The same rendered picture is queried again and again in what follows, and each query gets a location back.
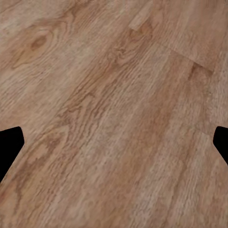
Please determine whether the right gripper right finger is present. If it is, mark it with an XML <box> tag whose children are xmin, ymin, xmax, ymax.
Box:
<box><xmin>213</xmin><ymin>126</ymin><xmax>228</xmax><ymax>164</ymax></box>

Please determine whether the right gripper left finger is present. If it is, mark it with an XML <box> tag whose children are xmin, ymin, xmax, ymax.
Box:
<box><xmin>0</xmin><ymin>126</ymin><xmax>25</xmax><ymax>182</ymax></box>

